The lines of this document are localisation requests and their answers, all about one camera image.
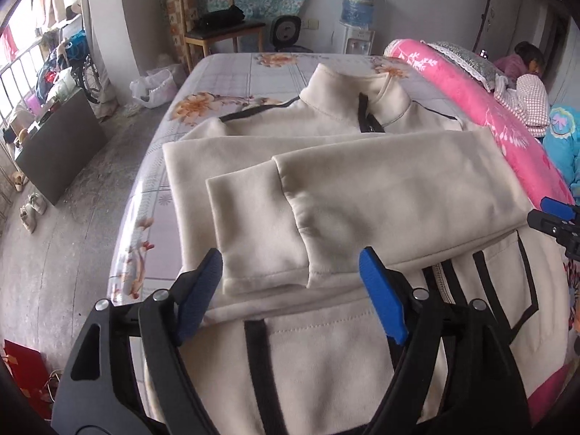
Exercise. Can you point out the floral grey bed sheet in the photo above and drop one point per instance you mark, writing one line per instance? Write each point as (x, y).
(235, 111)

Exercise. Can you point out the lace trimmed grey pillow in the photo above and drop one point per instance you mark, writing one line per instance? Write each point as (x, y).
(476, 66)

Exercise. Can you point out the child in blue pajamas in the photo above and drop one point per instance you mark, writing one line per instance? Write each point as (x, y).
(562, 138)

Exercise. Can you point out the red paper bag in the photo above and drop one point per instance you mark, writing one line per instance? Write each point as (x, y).
(31, 376)

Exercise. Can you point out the white plastic bag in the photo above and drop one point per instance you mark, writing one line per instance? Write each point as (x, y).
(154, 90)

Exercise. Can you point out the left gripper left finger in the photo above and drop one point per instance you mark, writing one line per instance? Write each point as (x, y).
(125, 374)

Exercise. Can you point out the pair of beige shoes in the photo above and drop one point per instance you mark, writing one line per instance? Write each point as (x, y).
(35, 206)

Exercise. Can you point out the pink floral blanket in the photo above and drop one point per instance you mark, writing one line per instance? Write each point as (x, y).
(538, 175)

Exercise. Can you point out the beige jacket with black trim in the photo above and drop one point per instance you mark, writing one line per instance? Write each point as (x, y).
(291, 336)

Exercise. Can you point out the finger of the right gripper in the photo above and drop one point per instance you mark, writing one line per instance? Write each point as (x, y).
(564, 211)
(546, 224)

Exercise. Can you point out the dark low cabinet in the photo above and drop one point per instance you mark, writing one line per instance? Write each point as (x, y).
(61, 147)

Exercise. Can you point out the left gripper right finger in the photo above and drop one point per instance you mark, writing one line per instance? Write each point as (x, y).
(454, 372)

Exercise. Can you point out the metal balcony railing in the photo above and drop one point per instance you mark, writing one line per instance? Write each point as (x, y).
(18, 84)

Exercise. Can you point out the wooden chair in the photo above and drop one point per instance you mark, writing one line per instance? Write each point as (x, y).
(194, 33)

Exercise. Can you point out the blue water bottle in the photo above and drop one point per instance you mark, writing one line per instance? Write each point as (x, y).
(357, 13)

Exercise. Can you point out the white water dispenser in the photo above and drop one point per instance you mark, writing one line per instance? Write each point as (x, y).
(351, 40)

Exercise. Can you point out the black bag on chair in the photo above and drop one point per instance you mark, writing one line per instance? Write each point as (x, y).
(221, 19)

